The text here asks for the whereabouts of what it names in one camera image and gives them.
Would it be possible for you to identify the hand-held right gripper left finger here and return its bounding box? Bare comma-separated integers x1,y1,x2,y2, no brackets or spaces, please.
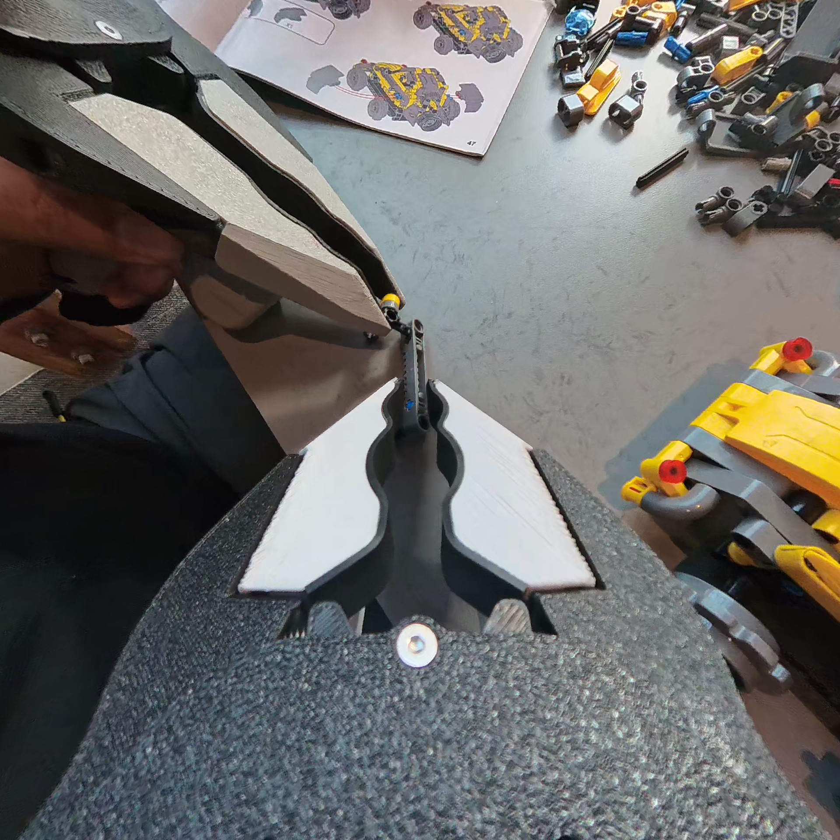
238,377,401,608

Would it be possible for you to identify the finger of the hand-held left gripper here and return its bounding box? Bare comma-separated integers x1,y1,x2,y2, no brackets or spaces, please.
196,77,406,312
67,93,396,338

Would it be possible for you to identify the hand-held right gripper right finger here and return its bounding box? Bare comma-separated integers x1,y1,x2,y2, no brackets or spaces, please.
427,379,597,614

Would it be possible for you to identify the grey gear rack piece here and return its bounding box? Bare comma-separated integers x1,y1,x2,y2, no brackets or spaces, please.
394,320,431,437

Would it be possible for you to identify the small black connector assembly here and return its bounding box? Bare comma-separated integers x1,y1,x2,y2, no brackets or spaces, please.
364,305,421,342

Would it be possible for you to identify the grey desk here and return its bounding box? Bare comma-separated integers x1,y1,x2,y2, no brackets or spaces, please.
203,0,840,840

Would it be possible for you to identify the person's left hand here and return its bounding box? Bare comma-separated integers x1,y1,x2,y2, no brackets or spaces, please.
0,157,186,309

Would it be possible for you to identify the building instruction booklet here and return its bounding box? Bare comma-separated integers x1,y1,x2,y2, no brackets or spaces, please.
157,0,552,157

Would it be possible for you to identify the person's black clothing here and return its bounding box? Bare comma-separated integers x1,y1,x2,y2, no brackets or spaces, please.
0,308,290,840

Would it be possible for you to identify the yellow toy vehicle model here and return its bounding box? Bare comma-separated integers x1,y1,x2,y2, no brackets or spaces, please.
620,338,840,693

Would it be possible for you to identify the yellow grey connector piece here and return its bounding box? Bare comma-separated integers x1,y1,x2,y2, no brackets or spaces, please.
558,59,621,129

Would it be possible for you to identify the grey oval connector piece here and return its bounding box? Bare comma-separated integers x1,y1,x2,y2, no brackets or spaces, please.
607,72,647,129

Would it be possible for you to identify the black axle rod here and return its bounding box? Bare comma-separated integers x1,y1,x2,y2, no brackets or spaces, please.
635,147,690,190

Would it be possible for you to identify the pile of building pieces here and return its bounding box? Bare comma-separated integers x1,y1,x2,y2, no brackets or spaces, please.
554,0,840,237

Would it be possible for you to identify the wooden post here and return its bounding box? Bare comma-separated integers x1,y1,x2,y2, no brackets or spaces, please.
0,292,135,378

